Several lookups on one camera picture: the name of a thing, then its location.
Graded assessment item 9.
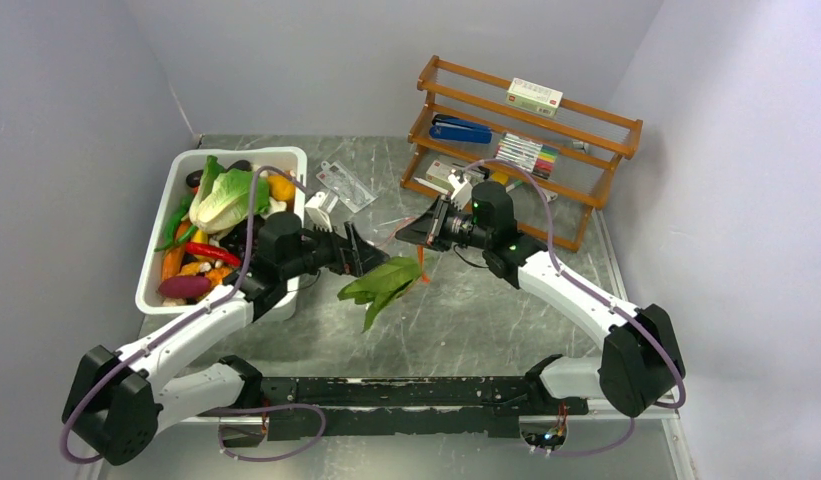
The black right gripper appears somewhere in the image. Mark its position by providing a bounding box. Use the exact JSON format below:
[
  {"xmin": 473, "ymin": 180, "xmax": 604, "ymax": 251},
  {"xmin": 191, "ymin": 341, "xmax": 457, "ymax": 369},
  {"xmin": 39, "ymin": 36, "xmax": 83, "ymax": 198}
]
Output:
[{"xmin": 395, "ymin": 194, "xmax": 491, "ymax": 253}]

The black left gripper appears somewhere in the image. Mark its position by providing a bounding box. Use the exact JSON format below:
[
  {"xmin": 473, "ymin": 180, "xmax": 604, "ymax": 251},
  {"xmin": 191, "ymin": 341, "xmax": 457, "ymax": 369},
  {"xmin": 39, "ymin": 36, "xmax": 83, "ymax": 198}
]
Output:
[{"xmin": 281, "ymin": 217, "xmax": 388, "ymax": 280}]

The clear zip top bag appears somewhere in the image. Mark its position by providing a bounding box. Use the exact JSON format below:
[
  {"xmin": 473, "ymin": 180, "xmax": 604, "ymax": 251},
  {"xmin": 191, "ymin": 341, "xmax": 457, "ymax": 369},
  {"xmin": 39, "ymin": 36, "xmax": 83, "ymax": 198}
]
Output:
[{"xmin": 374, "ymin": 217, "xmax": 431, "ymax": 284}]

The green romaine lettuce leaf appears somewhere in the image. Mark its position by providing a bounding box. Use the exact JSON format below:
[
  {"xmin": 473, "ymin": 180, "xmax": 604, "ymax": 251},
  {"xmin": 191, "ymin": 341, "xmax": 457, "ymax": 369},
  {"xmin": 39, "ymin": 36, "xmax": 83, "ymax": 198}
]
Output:
[{"xmin": 337, "ymin": 256, "xmax": 423, "ymax": 333}]

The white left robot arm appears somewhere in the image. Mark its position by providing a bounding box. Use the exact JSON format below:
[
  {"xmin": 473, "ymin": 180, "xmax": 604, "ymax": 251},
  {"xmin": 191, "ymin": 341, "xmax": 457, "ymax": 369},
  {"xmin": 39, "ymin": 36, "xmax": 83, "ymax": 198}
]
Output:
[{"xmin": 60, "ymin": 213, "xmax": 390, "ymax": 465}]

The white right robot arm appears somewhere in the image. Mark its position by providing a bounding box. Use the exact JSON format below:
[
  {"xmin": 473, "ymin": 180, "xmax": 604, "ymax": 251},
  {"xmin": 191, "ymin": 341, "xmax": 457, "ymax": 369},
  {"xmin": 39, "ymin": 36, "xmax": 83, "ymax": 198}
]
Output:
[{"xmin": 396, "ymin": 181, "xmax": 684, "ymax": 418}]

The white marker pen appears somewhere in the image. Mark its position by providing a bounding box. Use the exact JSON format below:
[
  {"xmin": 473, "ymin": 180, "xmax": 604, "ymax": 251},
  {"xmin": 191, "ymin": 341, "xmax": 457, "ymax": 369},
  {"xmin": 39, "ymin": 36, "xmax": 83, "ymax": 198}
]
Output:
[{"xmin": 413, "ymin": 177, "xmax": 449, "ymax": 195}]

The white green box lower shelf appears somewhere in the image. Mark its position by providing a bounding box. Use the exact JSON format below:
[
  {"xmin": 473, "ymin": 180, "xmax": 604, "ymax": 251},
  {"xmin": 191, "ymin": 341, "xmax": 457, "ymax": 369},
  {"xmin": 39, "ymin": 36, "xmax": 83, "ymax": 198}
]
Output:
[{"xmin": 424, "ymin": 160, "xmax": 456, "ymax": 192}]

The white green box shelf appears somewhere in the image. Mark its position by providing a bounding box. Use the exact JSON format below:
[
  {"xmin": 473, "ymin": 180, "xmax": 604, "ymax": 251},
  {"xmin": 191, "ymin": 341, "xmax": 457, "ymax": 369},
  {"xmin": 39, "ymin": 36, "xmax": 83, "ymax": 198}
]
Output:
[
  {"xmin": 424, "ymin": 160, "xmax": 456, "ymax": 192},
  {"xmin": 506, "ymin": 78, "xmax": 563, "ymax": 118}
]

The packaged protractor ruler set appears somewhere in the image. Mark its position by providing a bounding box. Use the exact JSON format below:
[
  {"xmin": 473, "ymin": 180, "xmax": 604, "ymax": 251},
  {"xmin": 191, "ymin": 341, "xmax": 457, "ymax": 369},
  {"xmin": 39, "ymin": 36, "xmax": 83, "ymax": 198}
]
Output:
[{"xmin": 317, "ymin": 161, "xmax": 377, "ymax": 214}]

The yellow sticky note block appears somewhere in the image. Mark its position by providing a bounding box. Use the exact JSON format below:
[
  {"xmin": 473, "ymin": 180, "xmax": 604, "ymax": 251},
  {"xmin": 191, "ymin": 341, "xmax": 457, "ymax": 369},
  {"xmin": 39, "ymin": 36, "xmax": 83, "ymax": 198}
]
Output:
[{"xmin": 489, "ymin": 172, "xmax": 511, "ymax": 189}]

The blue stapler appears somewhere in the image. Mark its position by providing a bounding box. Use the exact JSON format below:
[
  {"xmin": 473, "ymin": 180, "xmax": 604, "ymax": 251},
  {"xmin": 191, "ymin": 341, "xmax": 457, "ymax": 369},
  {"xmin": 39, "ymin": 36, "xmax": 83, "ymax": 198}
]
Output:
[{"xmin": 428, "ymin": 113, "xmax": 492, "ymax": 145}]

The orange bell pepper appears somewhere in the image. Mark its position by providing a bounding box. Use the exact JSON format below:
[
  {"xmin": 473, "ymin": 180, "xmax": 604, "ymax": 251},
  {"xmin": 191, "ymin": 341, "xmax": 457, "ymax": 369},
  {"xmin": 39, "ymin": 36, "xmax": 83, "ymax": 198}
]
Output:
[{"xmin": 267, "ymin": 174, "xmax": 297, "ymax": 204}]

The white plastic bin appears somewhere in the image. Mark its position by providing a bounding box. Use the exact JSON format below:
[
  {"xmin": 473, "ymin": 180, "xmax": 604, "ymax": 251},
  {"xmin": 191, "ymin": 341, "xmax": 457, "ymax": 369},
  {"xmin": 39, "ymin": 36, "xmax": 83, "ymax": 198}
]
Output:
[{"xmin": 135, "ymin": 146, "xmax": 308, "ymax": 320}]

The dark eggplant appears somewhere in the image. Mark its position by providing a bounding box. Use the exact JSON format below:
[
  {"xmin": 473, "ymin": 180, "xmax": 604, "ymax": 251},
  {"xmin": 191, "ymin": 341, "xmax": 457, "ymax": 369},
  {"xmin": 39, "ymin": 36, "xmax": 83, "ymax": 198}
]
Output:
[{"xmin": 219, "ymin": 215, "xmax": 265, "ymax": 259}]

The coloured marker set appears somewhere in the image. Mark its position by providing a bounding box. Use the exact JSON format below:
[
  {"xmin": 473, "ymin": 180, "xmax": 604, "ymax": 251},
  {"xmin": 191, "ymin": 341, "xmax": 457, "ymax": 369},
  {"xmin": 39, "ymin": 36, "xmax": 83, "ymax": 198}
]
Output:
[{"xmin": 494, "ymin": 133, "xmax": 559, "ymax": 180}]

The green white cabbage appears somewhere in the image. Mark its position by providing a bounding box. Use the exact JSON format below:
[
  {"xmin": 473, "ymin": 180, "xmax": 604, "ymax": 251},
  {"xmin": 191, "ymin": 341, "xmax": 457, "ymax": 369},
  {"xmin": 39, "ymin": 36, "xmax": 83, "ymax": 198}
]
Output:
[{"xmin": 188, "ymin": 155, "xmax": 271, "ymax": 234}]

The wooden desk shelf rack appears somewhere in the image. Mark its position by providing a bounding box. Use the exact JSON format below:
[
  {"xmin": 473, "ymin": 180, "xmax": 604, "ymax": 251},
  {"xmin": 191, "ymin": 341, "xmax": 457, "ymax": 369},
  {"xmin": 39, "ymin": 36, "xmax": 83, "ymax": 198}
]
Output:
[{"xmin": 400, "ymin": 55, "xmax": 644, "ymax": 252}]

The red chili pepper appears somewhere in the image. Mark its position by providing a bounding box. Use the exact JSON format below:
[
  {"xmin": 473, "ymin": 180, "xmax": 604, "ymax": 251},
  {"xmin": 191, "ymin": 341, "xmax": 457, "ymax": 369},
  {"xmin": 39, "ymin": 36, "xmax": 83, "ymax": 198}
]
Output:
[{"xmin": 183, "ymin": 242, "xmax": 242, "ymax": 268}]

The purple sweet potato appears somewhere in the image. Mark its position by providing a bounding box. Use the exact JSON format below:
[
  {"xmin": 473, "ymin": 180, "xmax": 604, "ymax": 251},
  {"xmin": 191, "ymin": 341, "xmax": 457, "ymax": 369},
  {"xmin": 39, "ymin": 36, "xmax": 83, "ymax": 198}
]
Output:
[{"xmin": 157, "ymin": 275, "xmax": 213, "ymax": 299}]

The white green box top shelf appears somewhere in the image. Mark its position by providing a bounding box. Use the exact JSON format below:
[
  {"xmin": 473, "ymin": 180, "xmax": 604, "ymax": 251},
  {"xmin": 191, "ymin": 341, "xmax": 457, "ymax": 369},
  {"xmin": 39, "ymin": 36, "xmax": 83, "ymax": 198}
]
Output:
[{"xmin": 506, "ymin": 78, "xmax": 563, "ymax": 118}]

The orange carrot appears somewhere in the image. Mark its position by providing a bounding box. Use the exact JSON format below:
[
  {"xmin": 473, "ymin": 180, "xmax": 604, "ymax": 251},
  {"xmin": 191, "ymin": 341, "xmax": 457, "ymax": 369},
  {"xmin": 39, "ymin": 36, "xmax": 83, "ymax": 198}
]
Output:
[{"xmin": 160, "ymin": 220, "xmax": 191, "ymax": 282}]

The green chili pepper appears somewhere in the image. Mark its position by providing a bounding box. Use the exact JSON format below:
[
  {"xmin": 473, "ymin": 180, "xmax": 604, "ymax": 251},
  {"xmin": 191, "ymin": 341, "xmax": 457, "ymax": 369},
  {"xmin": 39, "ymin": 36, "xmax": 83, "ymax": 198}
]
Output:
[{"xmin": 154, "ymin": 193, "xmax": 194, "ymax": 252}]

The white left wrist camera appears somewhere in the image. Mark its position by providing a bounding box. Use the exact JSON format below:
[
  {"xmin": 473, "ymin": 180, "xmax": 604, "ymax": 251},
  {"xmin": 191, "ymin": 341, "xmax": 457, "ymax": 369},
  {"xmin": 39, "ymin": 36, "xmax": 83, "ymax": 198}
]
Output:
[{"xmin": 305, "ymin": 190, "xmax": 339, "ymax": 231}]

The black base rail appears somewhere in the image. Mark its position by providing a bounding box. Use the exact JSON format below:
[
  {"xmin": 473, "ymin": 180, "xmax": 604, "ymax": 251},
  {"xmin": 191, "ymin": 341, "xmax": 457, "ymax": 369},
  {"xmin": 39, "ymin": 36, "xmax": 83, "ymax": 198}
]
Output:
[{"xmin": 231, "ymin": 376, "xmax": 588, "ymax": 440}]

